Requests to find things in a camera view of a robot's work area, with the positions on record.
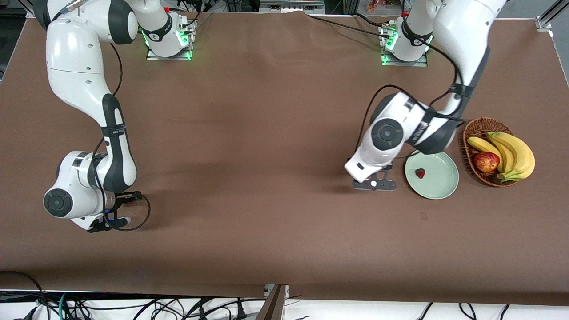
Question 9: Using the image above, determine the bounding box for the silver aluminium frame bar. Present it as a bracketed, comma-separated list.
[259, 0, 326, 14]

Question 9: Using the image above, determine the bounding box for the aluminium corner profile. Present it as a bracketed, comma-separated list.
[535, 0, 569, 32]

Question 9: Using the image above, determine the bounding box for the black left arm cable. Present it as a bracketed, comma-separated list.
[353, 0, 466, 154]

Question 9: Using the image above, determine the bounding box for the brown table cloth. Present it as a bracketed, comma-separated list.
[0, 8, 569, 307]

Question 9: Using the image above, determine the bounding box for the black cable with plug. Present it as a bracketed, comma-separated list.
[209, 299, 248, 320]
[176, 299, 209, 320]

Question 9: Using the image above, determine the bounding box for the yellow banana bunch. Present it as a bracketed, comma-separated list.
[467, 132, 536, 183]

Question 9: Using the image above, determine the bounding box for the black looping floor cable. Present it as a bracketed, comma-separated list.
[0, 270, 47, 320]

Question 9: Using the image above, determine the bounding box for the brown post with bracket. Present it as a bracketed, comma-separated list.
[255, 284, 290, 320]

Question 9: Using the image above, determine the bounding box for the red apple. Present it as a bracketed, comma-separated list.
[473, 152, 501, 173]

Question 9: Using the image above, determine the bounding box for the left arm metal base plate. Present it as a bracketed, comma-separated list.
[380, 23, 429, 68]

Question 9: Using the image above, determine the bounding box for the black cable across cloth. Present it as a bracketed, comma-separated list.
[304, 12, 395, 39]

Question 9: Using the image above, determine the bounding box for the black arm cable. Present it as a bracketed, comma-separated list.
[91, 42, 152, 232]
[353, 0, 466, 154]

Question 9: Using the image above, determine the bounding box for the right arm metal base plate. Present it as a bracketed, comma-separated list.
[146, 19, 197, 61]

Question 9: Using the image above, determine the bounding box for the brown wicker basket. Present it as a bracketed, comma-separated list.
[463, 117, 521, 188]

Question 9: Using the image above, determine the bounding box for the pale green round plate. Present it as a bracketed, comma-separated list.
[404, 148, 460, 200]

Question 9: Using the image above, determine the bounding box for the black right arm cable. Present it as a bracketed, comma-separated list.
[91, 42, 152, 232]

